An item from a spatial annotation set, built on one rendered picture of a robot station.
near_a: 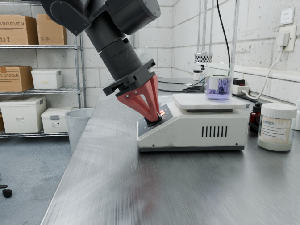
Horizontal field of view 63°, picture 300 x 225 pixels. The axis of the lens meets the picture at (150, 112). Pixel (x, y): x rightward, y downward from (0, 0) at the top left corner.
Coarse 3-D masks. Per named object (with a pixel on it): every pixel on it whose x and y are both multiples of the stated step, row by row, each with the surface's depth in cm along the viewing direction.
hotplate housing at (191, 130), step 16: (176, 112) 45; (192, 112) 44; (208, 112) 44; (224, 112) 44; (240, 112) 44; (160, 128) 43; (176, 128) 43; (192, 128) 43; (208, 128) 43; (224, 128) 43; (240, 128) 43; (144, 144) 43; (160, 144) 43; (176, 144) 44; (192, 144) 44; (208, 144) 44; (224, 144) 44; (240, 144) 44
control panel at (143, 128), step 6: (162, 108) 52; (168, 108) 50; (168, 114) 46; (138, 120) 54; (144, 120) 51; (162, 120) 45; (138, 126) 50; (144, 126) 47; (156, 126) 43; (138, 132) 46; (144, 132) 44
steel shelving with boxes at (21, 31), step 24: (0, 0) 239; (24, 0) 242; (0, 24) 225; (24, 24) 226; (48, 24) 229; (0, 48) 258; (24, 48) 261; (48, 48) 264; (72, 48) 267; (0, 72) 229; (24, 72) 240; (48, 72) 243; (0, 120) 251; (24, 120) 243; (48, 120) 243
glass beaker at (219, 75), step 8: (208, 64) 44; (216, 64) 43; (224, 64) 43; (232, 64) 43; (208, 72) 44; (216, 72) 43; (224, 72) 43; (232, 72) 44; (208, 80) 45; (216, 80) 44; (224, 80) 43; (232, 80) 44; (208, 88) 45; (216, 88) 44; (224, 88) 44; (208, 96) 45; (216, 96) 44; (224, 96) 44
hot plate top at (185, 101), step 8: (176, 96) 50; (184, 96) 50; (192, 96) 50; (200, 96) 50; (184, 104) 43; (192, 104) 43; (200, 104) 43; (208, 104) 43; (216, 104) 43; (224, 104) 43; (232, 104) 43; (240, 104) 43
